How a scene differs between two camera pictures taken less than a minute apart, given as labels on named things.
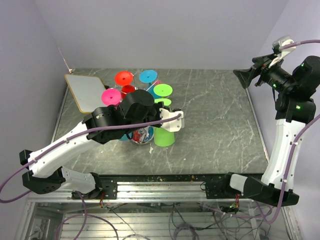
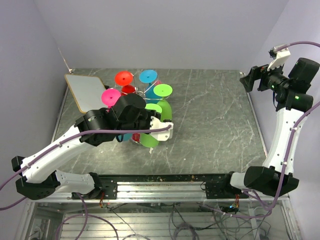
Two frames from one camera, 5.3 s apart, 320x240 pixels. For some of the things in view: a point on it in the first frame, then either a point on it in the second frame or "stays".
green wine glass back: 162,137 → 147,139
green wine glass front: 162,90 stays
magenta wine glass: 111,96 stays
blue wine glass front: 149,76 stays
